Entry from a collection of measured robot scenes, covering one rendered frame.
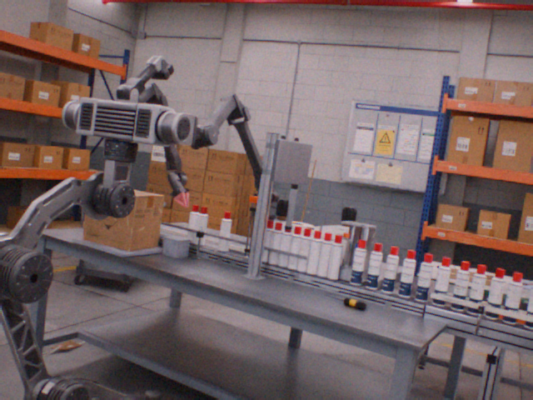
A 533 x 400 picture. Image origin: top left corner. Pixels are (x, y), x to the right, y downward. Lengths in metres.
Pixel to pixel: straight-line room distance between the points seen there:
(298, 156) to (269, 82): 5.11
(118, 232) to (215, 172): 3.47
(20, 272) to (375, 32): 5.98
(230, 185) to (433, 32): 3.08
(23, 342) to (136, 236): 0.78
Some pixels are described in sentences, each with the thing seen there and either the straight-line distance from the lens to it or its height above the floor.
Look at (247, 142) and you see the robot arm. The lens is 2.66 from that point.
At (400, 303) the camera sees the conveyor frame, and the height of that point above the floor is 0.86.
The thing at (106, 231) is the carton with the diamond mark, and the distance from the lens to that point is 2.79.
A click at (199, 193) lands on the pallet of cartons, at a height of 0.88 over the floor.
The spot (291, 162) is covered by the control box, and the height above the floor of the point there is 1.38.
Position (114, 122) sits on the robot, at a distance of 2.26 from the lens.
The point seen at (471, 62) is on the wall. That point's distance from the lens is 6.91.
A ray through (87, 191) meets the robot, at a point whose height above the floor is 1.16.
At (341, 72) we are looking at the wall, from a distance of 7.24.
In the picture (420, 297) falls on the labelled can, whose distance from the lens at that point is 2.41.
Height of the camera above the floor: 1.39
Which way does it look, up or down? 5 degrees down
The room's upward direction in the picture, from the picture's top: 8 degrees clockwise
